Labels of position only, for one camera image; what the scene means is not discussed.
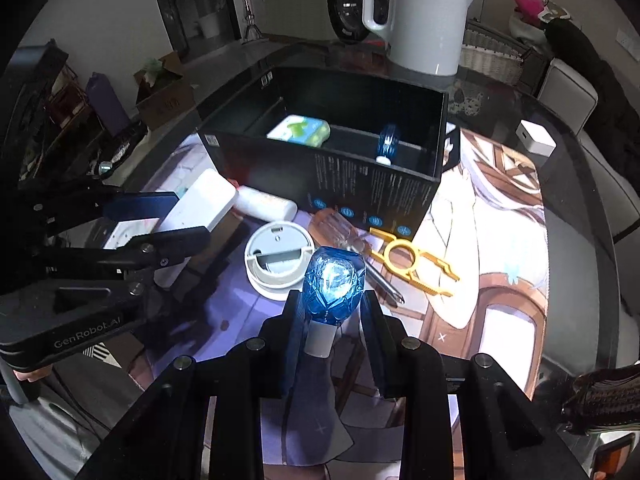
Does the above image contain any round white smoke detector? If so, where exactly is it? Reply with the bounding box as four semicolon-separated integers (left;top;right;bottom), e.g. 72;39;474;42
244;221;316;301

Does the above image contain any white tube with red cap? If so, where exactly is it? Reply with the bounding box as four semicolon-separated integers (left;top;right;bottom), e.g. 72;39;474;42
234;186;297;222

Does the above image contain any orange-handled screwdriver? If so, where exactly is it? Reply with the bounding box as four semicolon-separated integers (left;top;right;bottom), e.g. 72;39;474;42
308;208;405;307

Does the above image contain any blue crystal bottle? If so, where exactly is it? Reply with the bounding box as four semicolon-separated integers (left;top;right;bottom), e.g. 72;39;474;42
302;246;366;359
375;124;399;166

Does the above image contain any yellow plastic tool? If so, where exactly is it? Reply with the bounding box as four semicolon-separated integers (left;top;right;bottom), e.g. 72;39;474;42
369;228;460;297

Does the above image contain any person's left hand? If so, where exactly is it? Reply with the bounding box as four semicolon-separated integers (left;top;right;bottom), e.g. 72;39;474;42
13;365;53;382

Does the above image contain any shoe rack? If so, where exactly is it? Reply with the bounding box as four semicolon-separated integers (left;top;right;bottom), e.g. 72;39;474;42
1;40;103;188

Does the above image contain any purple bag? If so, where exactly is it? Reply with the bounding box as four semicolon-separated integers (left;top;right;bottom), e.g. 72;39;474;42
86;73;130;136

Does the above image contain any brown cardboard box on floor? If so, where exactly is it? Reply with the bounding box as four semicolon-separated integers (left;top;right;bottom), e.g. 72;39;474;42
134;52;195;131

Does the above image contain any anime printed desk mat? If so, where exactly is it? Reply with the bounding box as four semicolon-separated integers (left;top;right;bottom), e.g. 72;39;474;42
79;127;551;470

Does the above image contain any green white tissue pack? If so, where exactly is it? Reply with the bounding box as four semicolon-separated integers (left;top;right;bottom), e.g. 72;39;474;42
267;115;331;148

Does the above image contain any white waste bin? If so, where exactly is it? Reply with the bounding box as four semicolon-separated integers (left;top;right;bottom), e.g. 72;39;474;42
198;12;221;39

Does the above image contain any black cardboard box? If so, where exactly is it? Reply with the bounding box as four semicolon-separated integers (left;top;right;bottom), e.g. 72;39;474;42
198;66;460;240

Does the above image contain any blue crystal bottle in box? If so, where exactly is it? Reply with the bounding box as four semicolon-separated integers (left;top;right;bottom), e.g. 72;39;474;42
375;124;399;166

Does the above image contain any small white charger cube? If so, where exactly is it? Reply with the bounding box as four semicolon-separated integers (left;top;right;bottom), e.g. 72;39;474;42
515;119;556;166

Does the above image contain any washing machine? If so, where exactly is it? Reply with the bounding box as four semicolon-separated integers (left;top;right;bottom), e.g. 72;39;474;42
326;0;384;46

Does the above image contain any black jacket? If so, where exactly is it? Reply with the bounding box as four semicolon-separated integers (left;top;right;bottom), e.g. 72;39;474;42
544;18;639;180

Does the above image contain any grey sofa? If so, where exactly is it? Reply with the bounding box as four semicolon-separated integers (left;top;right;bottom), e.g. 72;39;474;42
537;58;639;363

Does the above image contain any white electric kettle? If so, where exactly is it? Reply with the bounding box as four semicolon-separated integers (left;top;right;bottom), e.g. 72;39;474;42
361;0;473;77

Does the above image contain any white woven basket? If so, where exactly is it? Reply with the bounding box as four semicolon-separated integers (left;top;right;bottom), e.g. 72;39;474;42
459;20;529;86

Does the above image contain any pink plush toy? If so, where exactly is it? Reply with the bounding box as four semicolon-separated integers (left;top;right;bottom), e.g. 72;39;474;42
514;0;544;26

